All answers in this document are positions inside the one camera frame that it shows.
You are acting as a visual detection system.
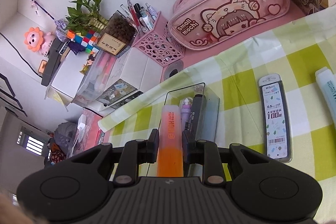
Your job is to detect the round desk grommet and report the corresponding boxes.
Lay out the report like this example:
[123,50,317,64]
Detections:
[164,60,184,81]

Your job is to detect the white drawer organiser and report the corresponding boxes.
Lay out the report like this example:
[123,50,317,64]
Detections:
[50,49,164,111]

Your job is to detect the glass vase with pebbles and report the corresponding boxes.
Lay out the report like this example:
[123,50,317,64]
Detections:
[104,10,138,58]

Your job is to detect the grey pencil lead case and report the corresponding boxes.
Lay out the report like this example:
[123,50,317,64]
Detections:
[259,73,292,164]

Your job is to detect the pink folder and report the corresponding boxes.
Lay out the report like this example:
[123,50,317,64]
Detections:
[66,109,105,159]

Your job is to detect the green bamboo plant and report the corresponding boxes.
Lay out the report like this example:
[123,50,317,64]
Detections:
[65,0,109,35]

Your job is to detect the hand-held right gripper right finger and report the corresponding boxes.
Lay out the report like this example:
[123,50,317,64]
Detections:
[182,131,265,186]

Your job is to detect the pink perforated pen holder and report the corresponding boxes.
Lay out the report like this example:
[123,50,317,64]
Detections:
[131,11,186,67]

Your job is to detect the orange lion toy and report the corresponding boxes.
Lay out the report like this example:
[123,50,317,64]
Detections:
[24,27,56,56]

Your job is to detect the clear sticker drawer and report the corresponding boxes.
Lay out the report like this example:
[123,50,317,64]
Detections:
[96,79,137,105]

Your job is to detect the purple cat-cap pen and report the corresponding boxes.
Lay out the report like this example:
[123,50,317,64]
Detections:
[179,97,195,132]

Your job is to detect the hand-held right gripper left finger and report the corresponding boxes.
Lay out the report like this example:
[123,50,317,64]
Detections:
[70,129,160,186]

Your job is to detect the small figurines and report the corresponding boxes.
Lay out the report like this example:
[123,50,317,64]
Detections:
[79,54,96,74]

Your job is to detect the black box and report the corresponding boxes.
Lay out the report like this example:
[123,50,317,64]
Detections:
[41,39,71,86]

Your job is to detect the light blue highlighter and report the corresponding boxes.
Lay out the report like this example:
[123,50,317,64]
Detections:
[315,67,336,122]

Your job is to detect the grey hat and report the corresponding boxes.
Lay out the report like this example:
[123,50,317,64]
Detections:
[55,122,79,159]

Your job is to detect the barred window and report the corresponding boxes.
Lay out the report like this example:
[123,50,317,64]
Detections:
[17,131,44,156]

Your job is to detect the colourful puzzle cube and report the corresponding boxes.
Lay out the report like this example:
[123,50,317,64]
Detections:
[66,29,100,54]

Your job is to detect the orange highlighter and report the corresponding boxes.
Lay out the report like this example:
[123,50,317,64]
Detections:
[157,104,184,178]

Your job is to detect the small white charger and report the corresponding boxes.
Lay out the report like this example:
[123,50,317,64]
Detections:
[77,114,87,131]

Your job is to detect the clear storage box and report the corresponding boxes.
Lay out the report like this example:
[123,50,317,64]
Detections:
[72,52,124,106]

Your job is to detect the black cable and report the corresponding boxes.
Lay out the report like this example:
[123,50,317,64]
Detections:
[0,32,45,79]

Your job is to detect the yellow paper note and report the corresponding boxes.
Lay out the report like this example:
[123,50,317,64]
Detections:
[45,88,70,111]

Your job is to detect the pink cartoon pencil case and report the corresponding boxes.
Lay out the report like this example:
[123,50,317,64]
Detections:
[168,0,290,51]

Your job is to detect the green checked tablecloth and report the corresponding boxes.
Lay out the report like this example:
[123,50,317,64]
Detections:
[98,5,336,224]

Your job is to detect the wooden framed sign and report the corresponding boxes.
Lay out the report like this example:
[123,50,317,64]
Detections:
[97,32,126,55]

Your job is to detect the bunch of pens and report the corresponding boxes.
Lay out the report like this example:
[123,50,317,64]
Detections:
[120,0,158,33]

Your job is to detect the dark grey marker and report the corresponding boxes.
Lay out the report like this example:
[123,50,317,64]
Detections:
[188,94,207,142]

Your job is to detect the clear plastic box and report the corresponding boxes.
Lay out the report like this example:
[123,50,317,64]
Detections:
[147,82,220,177]

